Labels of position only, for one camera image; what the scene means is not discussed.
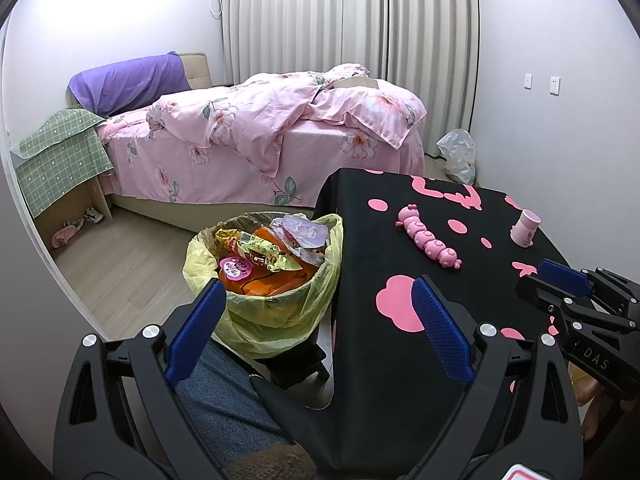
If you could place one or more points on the pile of snack wrappers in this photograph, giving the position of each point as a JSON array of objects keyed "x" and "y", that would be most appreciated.
[{"x": 270, "y": 285}]

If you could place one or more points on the colourful printed snack packet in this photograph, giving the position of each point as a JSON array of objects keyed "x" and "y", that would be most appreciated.
[{"x": 265, "y": 255}]

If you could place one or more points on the green checked cloth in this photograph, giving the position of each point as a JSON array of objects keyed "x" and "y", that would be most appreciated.
[{"x": 55, "y": 160}]

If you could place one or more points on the bed with pink bedding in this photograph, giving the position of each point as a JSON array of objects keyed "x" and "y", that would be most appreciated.
[{"x": 190, "y": 215}]

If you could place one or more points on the purple pillow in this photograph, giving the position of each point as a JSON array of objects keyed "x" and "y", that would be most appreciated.
[{"x": 127, "y": 80}]

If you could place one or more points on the brown translucent plastic bag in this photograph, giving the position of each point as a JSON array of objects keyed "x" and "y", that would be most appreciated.
[{"x": 240, "y": 218}]

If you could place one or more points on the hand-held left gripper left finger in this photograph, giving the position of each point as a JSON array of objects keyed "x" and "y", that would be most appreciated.
[{"x": 195, "y": 330}]

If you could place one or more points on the pink floral duvet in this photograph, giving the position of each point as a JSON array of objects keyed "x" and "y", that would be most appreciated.
[{"x": 280, "y": 105}]

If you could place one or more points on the pink caterpillar toy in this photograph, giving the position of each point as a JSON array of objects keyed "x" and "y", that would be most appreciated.
[{"x": 427, "y": 235}]

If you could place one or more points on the person's brown knit sweater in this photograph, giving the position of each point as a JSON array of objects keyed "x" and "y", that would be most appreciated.
[{"x": 270, "y": 465}]

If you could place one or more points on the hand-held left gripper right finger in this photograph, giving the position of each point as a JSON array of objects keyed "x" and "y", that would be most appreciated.
[{"x": 442, "y": 330}]

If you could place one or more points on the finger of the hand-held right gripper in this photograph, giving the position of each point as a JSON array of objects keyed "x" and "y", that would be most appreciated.
[
  {"x": 540, "y": 294},
  {"x": 562, "y": 276}
]

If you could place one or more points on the pink flower-shaped packet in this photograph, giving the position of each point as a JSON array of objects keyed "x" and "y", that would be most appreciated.
[{"x": 236, "y": 268}]

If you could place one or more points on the yellow trash bag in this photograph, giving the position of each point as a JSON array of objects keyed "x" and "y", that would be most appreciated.
[{"x": 280, "y": 325}]

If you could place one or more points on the white sneakers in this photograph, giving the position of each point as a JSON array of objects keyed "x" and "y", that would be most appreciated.
[{"x": 90, "y": 216}]

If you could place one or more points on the white wall switch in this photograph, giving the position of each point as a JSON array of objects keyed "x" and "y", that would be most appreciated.
[{"x": 528, "y": 81}]

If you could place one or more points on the person's right hand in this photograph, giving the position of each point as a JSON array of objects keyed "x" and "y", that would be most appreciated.
[{"x": 590, "y": 400}]

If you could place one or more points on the person's leg in jeans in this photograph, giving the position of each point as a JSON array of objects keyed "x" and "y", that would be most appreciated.
[{"x": 225, "y": 400}]

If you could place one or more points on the white wall socket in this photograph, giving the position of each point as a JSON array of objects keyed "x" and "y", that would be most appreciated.
[{"x": 554, "y": 86}]

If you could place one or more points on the black stool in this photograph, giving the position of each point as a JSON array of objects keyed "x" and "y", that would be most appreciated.
[{"x": 295, "y": 365}]

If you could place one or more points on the bed with pink floral duvet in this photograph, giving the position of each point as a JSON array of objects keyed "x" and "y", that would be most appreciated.
[{"x": 160, "y": 155}]

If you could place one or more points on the clear plastic bag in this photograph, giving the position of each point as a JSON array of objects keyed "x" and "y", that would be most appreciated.
[{"x": 457, "y": 155}]

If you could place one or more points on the wooden nightstand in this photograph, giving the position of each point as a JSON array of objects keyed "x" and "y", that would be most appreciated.
[{"x": 75, "y": 205}]

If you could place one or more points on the white pleated curtain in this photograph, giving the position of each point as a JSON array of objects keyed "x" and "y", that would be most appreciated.
[{"x": 300, "y": 20}]

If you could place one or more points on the pink cup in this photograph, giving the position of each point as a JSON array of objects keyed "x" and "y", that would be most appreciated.
[{"x": 525, "y": 227}]

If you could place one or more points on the black tablecloth with pink shapes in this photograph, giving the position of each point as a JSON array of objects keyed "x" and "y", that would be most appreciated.
[{"x": 380, "y": 250}]

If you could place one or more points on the pink blister pack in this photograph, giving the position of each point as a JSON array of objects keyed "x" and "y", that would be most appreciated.
[{"x": 305, "y": 230}]

